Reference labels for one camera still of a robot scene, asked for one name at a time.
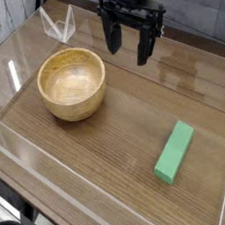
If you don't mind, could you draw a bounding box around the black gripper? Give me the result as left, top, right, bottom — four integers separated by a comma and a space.
98, 0, 166, 66

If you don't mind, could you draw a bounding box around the green rectangular block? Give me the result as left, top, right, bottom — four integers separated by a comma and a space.
154, 120, 194, 185

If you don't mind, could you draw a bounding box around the wooden bowl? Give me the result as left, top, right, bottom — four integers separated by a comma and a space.
37, 48, 106, 121

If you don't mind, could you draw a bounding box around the clear acrylic corner bracket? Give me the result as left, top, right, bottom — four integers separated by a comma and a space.
39, 6, 76, 44

